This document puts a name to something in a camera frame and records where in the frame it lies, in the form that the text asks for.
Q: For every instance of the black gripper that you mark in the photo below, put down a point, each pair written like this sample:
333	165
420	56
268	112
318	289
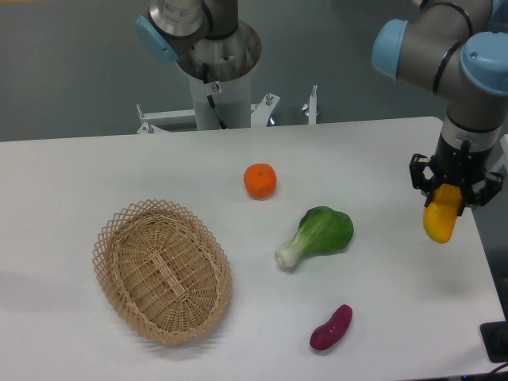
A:
459	167

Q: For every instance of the yellow mango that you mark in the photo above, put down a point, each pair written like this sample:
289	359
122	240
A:
439	217

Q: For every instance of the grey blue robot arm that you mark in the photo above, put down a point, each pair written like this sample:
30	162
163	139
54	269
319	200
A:
450	52

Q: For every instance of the woven wicker basket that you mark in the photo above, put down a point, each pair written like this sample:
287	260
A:
163	271

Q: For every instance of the green bok choy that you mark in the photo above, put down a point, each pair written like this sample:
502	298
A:
321	231

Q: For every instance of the black device at table edge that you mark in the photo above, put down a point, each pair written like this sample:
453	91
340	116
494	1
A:
494	336

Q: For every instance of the orange tangerine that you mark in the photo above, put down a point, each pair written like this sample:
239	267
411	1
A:
260	181

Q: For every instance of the purple sweet potato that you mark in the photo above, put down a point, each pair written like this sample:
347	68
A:
330	333

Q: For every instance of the white metal mounting frame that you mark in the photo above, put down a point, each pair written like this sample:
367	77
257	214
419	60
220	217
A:
261	115

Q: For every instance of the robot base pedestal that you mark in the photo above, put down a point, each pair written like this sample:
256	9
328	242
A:
214	50

